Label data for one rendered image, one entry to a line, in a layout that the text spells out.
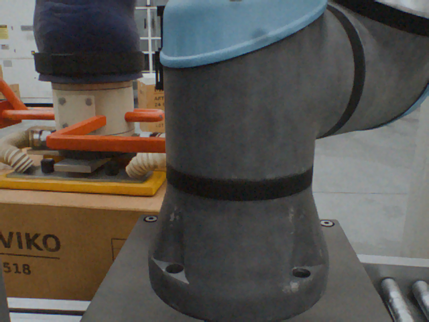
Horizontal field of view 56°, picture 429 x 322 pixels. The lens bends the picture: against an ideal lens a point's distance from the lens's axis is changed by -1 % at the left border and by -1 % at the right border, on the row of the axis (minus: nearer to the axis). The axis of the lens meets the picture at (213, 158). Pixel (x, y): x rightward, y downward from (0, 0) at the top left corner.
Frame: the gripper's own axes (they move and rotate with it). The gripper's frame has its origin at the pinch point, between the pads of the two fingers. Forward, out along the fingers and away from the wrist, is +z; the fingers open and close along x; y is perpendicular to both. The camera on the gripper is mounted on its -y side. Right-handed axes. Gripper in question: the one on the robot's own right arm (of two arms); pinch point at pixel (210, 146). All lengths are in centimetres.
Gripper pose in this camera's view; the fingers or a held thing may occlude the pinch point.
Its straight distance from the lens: 60.5
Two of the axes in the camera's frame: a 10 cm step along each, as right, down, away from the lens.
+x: -1.4, 2.7, -9.5
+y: -9.9, -0.4, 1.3
